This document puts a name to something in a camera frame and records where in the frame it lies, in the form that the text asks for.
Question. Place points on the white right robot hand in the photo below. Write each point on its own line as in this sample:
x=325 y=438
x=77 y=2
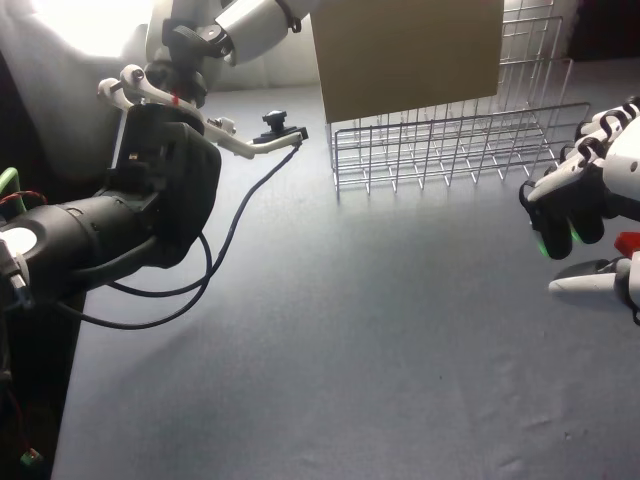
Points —
x=620 y=170

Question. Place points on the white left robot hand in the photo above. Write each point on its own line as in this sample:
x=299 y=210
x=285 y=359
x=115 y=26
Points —
x=255 y=25

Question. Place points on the beige book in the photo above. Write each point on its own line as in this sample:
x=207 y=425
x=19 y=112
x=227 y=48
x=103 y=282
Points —
x=410 y=55

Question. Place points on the red toy block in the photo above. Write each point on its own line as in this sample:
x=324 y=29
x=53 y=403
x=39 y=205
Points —
x=629 y=244

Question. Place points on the white backdrop cloth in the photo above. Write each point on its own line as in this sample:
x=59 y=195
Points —
x=75 y=25

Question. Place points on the grey table cloth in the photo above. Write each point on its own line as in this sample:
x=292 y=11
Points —
x=350 y=325

